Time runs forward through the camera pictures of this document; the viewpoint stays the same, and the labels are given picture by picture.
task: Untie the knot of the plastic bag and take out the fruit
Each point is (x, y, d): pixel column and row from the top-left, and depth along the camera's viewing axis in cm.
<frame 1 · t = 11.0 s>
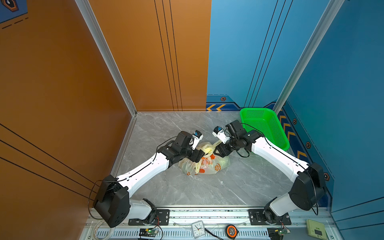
left hand: (199, 148, 82), fingers open
right hand: (217, 148, 82), fingers open
translucent yellowish plastic bag: (210, 163, 84), point 10 cm above the table
green plastic basket: (265, 121, 115), point 2 cm above the table

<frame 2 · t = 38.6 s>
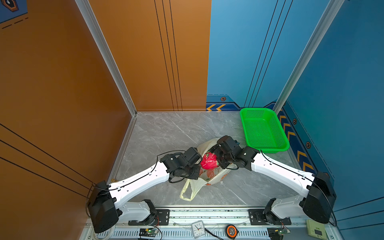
left hand: (198, 172, 76), fingers closed
right hand: (208, 154, 79), fingers open
translucent yellowish plastic bag: (207, 176, 86), point 3 cm above the table
red dragon fruit: (209, 161, 74), point 20 cm above the table
the other named things where they were.

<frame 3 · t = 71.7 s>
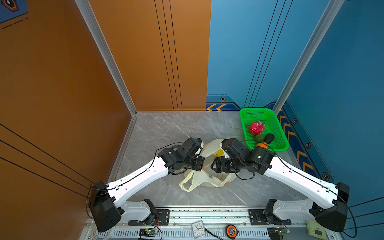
left hand: (204, 162, 74), fingers closed
right hand: (214, 168, 70), fingers open
translucent yellowish plastic bag: (208, 177, 73), point 16 cm above the table
red dragon fruit: (256, 128, 101), point 9 cm above the table
green round fruit: (259, 138, 101), point 5 cm above the table
dark avocado: (269, 138, 101), point 4 cm above the table
the other named things where they were.

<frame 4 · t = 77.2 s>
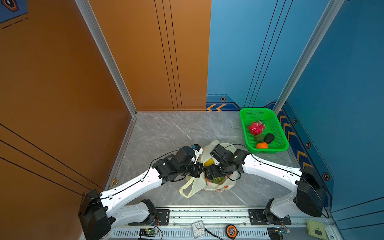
left hand: (205, 168, 74), fingers closed
right hand: (210, 175, 79), fingers open
translucent yellowish plastic bag: (201, 183, 72), point 15 cm above the table
the other named things where they were.

